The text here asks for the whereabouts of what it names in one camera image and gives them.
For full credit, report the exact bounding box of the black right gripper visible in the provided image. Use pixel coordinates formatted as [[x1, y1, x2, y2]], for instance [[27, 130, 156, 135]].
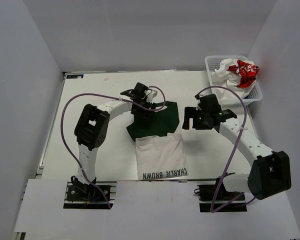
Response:
[[183, 106, 213, 130]]

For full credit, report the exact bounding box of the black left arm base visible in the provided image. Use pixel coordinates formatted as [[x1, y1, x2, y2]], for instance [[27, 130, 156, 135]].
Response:
[[63, 176, 117, 210]]

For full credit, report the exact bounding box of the blue table label sticker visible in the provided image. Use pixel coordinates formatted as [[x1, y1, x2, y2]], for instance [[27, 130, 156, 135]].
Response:
[[66, 74, 84, 79]]

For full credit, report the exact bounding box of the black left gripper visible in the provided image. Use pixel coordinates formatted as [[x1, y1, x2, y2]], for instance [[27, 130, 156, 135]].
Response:
[[131, 98, 158, 123]]

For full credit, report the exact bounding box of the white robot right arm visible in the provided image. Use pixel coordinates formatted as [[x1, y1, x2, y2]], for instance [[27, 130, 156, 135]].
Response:
[[182, 94, 292, 200]]

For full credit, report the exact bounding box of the white green Charlie Brown t-shirt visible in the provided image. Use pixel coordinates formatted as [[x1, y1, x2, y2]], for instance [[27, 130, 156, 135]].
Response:
[[126, 101, 189, 181]]

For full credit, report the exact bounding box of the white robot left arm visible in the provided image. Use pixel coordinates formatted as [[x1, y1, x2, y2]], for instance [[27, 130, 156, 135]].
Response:
[[71, 82, 158, 200]]

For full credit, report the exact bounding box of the white red print t-shirt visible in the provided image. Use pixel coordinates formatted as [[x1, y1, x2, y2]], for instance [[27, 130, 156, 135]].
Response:
[[211, 58, 260, 100]]

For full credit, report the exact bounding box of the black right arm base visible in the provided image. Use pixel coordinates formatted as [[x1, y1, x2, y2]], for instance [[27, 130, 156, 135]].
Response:
[[193, 176, 247, 213]]

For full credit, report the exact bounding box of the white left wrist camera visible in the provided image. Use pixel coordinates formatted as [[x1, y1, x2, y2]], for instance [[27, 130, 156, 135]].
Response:
[[145, 88, 158, 103]]

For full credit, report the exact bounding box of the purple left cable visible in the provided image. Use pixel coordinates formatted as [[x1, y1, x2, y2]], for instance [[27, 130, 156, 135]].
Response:
[[60, 85, 169, 209]]

